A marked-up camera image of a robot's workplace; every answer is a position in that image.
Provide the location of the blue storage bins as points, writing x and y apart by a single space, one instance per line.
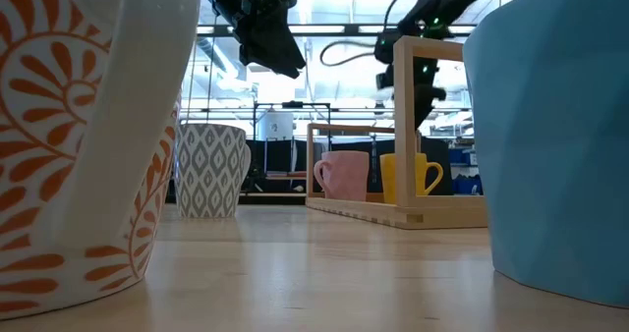
464 184

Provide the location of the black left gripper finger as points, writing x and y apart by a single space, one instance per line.
290 52
258 47

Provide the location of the black ceiling beam with lights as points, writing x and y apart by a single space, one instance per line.
351 29

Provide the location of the white mug orange leaf pattern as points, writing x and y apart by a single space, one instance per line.
108 150

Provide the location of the grey white diamond pattern mug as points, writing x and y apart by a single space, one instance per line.
209 175

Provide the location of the pink mug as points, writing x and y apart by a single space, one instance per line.
346 175

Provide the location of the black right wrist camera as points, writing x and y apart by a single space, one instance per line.
384 80

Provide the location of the blue faceted mug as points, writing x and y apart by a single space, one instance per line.
555 150

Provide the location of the plain yellow mug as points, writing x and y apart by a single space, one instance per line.
387 177

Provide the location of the black metal frame stand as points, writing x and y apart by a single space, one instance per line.
292 104

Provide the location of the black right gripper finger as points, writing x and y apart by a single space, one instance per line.
423 113

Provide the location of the wooden mug rack frame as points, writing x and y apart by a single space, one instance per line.
442 214

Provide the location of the black partition curtain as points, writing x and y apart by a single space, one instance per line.
280 155

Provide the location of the black table edge rail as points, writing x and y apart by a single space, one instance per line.
275 199

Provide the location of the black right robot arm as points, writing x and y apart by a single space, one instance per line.
452 3

